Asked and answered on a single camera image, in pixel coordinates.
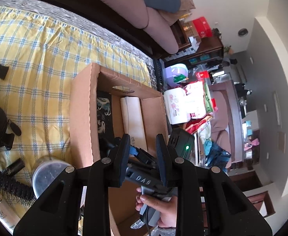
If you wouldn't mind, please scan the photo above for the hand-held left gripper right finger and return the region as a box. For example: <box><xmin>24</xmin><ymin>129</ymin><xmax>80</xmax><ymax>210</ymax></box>
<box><xmin>156</xmin><ymin>133</ymin><xmax>273</xmax><ymax>236</ymax></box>

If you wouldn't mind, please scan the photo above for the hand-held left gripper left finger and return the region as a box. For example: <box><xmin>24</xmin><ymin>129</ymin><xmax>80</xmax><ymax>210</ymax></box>
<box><xmin>13</xmin><ymin>133</ymin><xmax>131</xmax><ymax>236</ymax></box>

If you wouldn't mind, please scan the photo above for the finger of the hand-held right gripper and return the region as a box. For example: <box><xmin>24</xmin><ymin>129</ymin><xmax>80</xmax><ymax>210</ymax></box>
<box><xmin>101</xmin><ymin>138</ymin><xmax>121</xmax><ymax>153</ymax></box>
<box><xmin>129</xmin><ymin>145</ymin><xmax>157</xmax><ymax>169</ymax></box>

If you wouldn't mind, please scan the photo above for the dark box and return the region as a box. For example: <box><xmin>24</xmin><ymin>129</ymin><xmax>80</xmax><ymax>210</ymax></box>
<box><xmin>96</xmin><ymin>91</ymin><xmax>116</xmax><ymax>144</ymax></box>

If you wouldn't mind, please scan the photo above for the cream box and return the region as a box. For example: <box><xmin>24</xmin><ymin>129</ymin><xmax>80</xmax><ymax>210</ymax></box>
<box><xmin>120</xmin><ymin>97</ymin><xmax>148</xmax><ymax>152</ymax></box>

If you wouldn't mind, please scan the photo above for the brown cardboard box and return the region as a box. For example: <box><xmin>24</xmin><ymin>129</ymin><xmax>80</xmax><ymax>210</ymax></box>
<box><xmin>70</xmin><ymin>63</ymin><xmax>170</xmax><ymax>236</ymax></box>

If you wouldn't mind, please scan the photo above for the black hair brush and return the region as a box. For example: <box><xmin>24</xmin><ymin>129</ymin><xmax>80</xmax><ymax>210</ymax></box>
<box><xmin>0</xmin><ymin>160</ymin><xmax>35</xmax><ymax>206</ymax></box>

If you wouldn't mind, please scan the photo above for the person's right hand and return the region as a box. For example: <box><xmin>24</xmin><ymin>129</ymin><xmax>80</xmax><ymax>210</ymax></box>
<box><xmin>135</xmin><ymin>187</ymin><xmax>178</xmax><ymax>229</ymax></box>

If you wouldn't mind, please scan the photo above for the blue cloth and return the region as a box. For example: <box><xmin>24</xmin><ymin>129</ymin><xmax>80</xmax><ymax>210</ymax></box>
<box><xmin>204</xmin><ymin>140</ymin><xmax>231</xmax><ymax>168</ymax></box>

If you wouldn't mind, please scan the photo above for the white tissue roll pack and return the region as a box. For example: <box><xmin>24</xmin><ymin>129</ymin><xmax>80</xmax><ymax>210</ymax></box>
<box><xmin>164</xmin><ymin>87</ymin><xmax>191</xmax><ymax>125</ymax></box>

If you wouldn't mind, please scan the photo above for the red and white packet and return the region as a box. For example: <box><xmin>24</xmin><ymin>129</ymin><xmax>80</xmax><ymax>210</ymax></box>
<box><xmin>183</xmin><ymin>81</ymin><xmax>206</xmax><ymax>118</ymax></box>

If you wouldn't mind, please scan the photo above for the brown armchair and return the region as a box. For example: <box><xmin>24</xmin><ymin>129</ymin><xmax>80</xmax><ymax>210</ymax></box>
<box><xmin>210</xmin><ymin>81</ymin><xmax>243</xmax><ymax>163</ymax></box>

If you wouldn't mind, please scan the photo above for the clear plastic jar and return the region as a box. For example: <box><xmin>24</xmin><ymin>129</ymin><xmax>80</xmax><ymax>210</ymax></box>
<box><xmin>32</xmin><ymin>156</ymin><xmax>72</xmax><ymax>199</ymax></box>

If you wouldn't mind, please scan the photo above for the purple plastic tub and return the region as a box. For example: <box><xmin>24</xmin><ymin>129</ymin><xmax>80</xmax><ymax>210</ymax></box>
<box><xmin>167</xmin><ymin>63</ymin><xmax>189</xmax><ymax>88</ymax></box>

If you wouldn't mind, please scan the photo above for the black keyboard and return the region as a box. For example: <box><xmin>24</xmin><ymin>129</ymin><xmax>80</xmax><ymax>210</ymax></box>
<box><xmin>154</xmin><ymin>59</ymin><xmax>165</xmax><ymax>91</ymax></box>

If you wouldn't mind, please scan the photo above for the black cosmetic tube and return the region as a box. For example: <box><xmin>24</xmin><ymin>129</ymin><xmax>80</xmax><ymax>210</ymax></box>
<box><xmin>3</xmin><ymin>159</ymin><xmax>25</xmax><ymax>177</ymax></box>

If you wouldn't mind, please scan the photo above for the dark wooden cabinet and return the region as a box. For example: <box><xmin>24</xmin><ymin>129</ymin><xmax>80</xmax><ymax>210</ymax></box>
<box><xmin>171</xmin><ymin>20</ymin><xmax>224</xmax><ymax>62</ymax></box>

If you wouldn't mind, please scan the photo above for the yellow checked cloth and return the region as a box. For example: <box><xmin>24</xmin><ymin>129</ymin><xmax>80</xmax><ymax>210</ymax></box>
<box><xmin>0</xmin><ymin>5</ymin><xmax>152</xmax><ymax>227</ymax></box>

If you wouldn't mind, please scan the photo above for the red box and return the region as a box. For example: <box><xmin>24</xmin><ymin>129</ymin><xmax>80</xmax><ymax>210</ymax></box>
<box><xmin>192</xmin><ymin>17</ymin><xmax>213</xmax><ymax>38</ymax></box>

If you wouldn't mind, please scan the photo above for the brown sofa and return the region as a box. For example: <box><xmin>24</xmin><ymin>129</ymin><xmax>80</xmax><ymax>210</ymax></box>
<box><xmin>80</xmin><ymin>0</ymin><xmax>196</xmax><ymax>54</ymax></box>

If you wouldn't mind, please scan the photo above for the grey patterned blanket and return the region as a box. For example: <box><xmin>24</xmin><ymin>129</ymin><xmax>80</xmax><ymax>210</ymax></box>
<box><xmin>0</xmin><ymin>0</ymin><xmax>164</xmax><ymax>91</ymax></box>

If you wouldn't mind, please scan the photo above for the cream cosmetic bottle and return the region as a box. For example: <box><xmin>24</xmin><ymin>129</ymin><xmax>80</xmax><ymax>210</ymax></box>
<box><xmin>0</xmin><ymin>189</ymin><xmax>22</xmax><ymax>234</ymax></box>

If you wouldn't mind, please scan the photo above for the grey pillow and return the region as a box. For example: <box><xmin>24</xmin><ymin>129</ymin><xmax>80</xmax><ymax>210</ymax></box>
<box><xmin>141</xmin><ymin>0</ymin><xmax>181</xmax><ymax>13</ymax></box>

